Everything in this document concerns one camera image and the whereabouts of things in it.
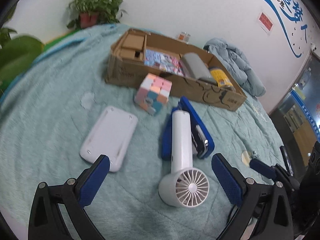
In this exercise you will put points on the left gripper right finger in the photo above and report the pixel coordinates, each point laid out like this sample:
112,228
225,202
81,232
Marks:
268,203

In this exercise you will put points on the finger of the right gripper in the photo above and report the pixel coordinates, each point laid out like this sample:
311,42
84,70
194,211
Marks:
275,173

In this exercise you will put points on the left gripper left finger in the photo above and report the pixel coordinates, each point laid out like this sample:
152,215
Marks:
46,220

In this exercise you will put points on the white handheld fan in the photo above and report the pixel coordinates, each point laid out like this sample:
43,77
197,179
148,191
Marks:
185,186

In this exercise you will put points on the yellow label glass jar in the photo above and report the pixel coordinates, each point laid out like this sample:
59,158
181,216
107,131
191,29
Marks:
221,78

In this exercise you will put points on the white rectangular device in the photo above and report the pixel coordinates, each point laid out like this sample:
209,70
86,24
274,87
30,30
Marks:
110,136

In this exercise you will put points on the large cardboard box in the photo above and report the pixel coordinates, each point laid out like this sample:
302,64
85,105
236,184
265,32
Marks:
131,73

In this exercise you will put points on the silver metal can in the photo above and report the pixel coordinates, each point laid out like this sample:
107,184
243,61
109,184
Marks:
195,68

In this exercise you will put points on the pastel rubiks cube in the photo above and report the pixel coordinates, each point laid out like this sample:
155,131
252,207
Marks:
153,93

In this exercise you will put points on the light blue puffer jacket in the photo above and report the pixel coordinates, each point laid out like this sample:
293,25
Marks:
234,60

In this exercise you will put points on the small orange label jar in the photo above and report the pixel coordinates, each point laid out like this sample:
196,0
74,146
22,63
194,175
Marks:
183,36

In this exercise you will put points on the green leafy plant left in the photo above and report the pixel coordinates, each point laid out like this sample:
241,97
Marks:
17,55

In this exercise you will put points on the small cardboard divider tray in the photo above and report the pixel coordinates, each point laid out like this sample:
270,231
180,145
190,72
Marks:
133,47

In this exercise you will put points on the potted plant red pot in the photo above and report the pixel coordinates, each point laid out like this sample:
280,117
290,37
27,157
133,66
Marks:
88,13

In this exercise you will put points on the red wall sign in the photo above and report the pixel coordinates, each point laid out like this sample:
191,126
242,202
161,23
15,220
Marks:
265,23

